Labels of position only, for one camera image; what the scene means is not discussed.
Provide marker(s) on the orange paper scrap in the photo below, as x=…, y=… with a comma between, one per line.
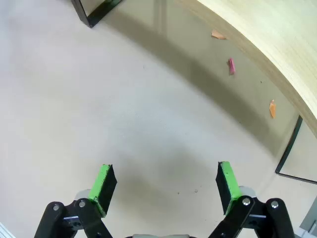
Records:
x=218, y=34
x=272, y=109

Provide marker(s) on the pink paper scrap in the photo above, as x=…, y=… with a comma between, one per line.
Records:
x=231, y=66

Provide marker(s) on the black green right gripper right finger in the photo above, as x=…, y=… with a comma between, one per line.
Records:
x=229, y=188

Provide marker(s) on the wood shelf unit black frame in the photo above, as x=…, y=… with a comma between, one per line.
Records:
x=272, y=37

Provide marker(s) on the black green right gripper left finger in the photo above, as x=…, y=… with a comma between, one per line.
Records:
x=102, y=188

